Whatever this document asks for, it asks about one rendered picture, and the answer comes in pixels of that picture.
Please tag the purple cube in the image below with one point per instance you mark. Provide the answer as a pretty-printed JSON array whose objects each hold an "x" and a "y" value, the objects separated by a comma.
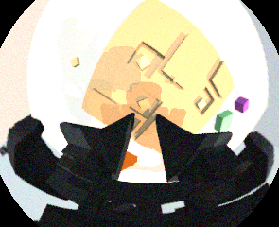
[{"x": 242, "y": 104}]

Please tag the green block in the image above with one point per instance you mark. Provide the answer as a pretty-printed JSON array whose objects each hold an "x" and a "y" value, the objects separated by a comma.
[{"x": 223, "y": 121}]

